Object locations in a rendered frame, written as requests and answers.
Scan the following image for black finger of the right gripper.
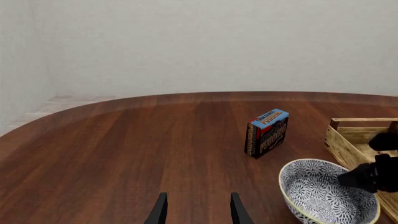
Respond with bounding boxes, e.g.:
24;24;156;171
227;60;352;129
337;162;379;194

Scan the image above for black white patterned bowl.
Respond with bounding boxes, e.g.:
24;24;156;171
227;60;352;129
278;158;381;224

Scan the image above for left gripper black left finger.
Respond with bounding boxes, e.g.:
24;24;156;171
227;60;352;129
145;192;169;224

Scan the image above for wooden slat tray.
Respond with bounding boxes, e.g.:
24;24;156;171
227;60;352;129
323;118;398;224

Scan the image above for chocolate pudding box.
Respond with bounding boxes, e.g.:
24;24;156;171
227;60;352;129
244;108;290;160

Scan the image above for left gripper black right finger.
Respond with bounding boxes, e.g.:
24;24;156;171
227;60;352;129
230;192;255;224

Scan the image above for small black rounded plate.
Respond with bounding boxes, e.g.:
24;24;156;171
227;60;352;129
368;131;398;152

